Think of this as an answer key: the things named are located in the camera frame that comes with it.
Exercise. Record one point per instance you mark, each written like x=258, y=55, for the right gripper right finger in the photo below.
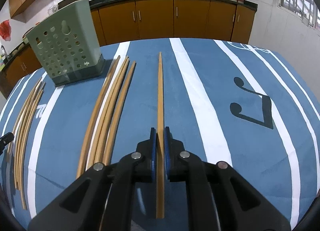
x=184, y=166

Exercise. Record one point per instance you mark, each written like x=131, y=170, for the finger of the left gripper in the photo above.
x=5, y=140

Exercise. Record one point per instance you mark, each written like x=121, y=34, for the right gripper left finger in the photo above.
x=136, y=167

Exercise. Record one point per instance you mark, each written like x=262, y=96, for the wooden chopstick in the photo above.
x=120, y=100
x=19, y=118
x=20, y=136
x=89, y=132
x=21, y=142
x=24, y=144
x=103, y=144
x=100, y=137
x=160, y=191

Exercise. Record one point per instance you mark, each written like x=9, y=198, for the brown kitchen base cabinets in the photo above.
x=117, y=21

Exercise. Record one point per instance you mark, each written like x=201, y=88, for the blue striped table cloth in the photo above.
x=225, y=101

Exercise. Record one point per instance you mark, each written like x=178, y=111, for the green perforated utensil holder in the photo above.
x=67, y=46

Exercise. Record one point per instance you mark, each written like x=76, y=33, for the red plastic bag on wall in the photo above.
x=5, y=30

